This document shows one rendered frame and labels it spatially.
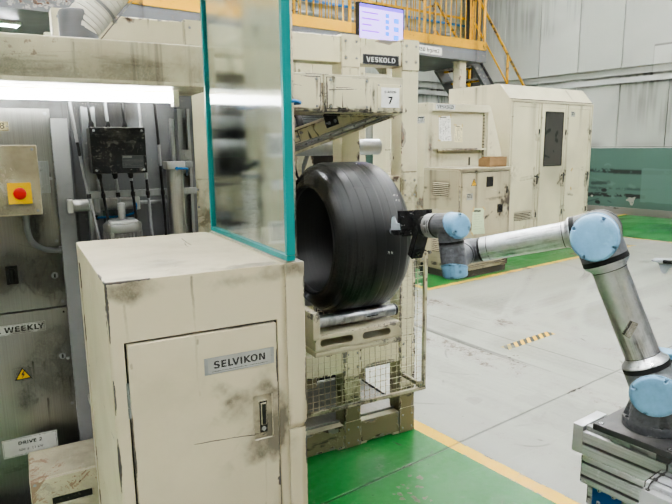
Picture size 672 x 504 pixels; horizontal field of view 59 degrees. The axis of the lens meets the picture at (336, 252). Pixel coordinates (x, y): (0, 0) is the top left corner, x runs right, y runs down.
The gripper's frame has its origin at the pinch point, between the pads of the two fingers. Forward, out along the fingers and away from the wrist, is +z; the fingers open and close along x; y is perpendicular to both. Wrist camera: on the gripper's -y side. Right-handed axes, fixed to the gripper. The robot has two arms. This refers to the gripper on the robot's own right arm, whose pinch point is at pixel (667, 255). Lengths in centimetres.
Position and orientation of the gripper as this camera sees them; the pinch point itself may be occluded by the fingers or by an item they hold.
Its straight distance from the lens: 269.9
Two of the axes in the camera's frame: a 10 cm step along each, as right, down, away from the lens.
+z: -1.9, -1.7, 9.7
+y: 1.5, 9.7, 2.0
